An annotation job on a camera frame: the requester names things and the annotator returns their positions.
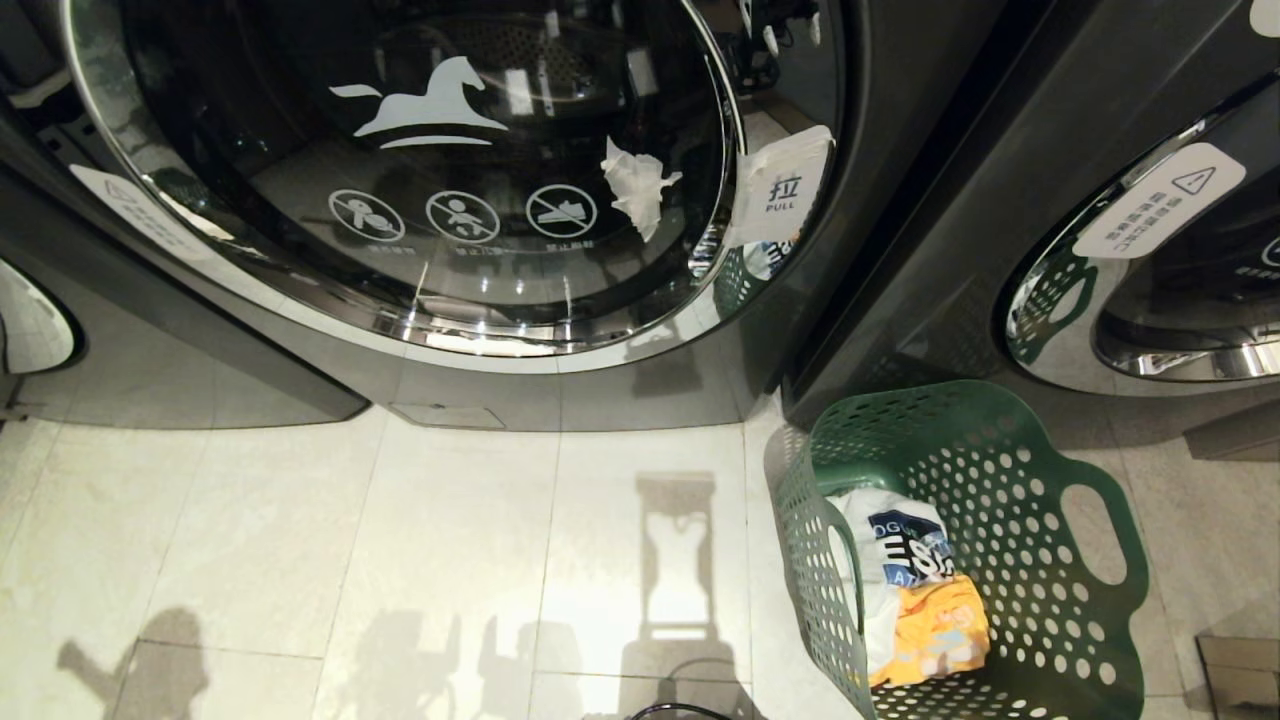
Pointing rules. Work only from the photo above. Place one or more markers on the dark grey washing machine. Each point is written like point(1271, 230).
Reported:
point(640, 390)
point(920, 250)

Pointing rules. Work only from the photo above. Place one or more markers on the green perforated laundry basket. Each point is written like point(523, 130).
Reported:
point(1010, 450)

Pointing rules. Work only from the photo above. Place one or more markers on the white crumpled cloth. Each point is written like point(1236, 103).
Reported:
point(637, 185)

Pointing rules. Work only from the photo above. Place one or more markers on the white pull tag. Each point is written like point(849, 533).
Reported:
point(780, 185)

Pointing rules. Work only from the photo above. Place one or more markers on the white printed shirt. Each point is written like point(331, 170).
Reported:
point(890, 560)

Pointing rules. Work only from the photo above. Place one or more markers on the round glass washer door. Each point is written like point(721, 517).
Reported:
point(1180, 330)
point(300, 200)

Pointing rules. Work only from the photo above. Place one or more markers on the yellow printed garment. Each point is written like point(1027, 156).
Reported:
point(935, 630)

